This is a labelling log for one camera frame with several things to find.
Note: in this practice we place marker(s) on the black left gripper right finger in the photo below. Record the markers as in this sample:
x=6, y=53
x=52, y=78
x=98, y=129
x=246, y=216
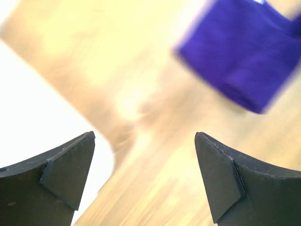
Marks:
x=244, y=191

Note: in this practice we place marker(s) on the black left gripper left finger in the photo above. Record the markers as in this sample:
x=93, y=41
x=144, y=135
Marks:
x=46, y=190

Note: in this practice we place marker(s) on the purple towel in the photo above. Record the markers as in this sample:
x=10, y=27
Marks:
x=245, y=49

